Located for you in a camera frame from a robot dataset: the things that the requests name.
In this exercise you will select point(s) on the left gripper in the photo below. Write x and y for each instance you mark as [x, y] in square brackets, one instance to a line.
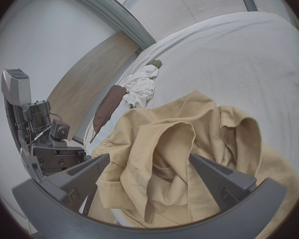
[52, 160]

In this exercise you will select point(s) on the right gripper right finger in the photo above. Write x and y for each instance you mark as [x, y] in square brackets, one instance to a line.
[224, 185]

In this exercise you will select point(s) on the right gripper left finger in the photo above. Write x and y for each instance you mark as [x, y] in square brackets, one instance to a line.
[74, 185]

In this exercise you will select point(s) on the tan shorts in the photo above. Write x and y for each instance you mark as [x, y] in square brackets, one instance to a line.
[164, 113]

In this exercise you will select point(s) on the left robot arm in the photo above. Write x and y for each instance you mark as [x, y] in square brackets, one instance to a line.
[16, 88]

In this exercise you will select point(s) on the bed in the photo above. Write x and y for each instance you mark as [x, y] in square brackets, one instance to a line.
[214, 58]

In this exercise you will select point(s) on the brown garment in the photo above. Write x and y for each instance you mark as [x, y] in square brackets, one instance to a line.
[107, 106]

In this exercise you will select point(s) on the cream white garment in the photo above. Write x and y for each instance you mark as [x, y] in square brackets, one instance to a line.
[142, 91]

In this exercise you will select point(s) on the olive green garment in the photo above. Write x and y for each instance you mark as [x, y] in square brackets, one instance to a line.
[155, 63]

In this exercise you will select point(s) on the window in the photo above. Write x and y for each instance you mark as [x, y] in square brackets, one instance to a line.
[189, 4]

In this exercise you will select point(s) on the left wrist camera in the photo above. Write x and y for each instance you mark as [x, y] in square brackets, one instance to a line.
[59, 132]

